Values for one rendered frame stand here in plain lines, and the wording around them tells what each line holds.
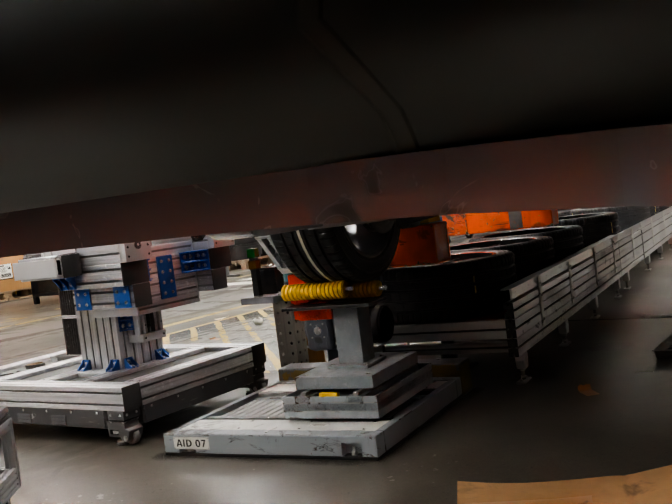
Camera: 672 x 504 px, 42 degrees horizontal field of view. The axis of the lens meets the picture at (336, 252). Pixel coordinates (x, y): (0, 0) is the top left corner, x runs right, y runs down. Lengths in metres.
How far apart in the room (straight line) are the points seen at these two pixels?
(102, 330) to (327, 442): 1.37
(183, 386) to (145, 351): 0.37
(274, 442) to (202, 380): 0.81
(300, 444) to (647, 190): 2.58
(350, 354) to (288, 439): 0.41
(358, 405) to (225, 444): 0.48
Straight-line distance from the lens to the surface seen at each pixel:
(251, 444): 2.98
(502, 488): 2.40
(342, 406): 2.95
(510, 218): 5.35
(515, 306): 3.51
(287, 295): 3.08
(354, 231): 3.29
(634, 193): 0.35
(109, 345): 3.84
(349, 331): 3.10
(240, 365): 3.87
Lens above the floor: 0.80
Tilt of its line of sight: 3 degrees down
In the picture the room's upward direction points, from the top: 7 degrees counter-clockwise
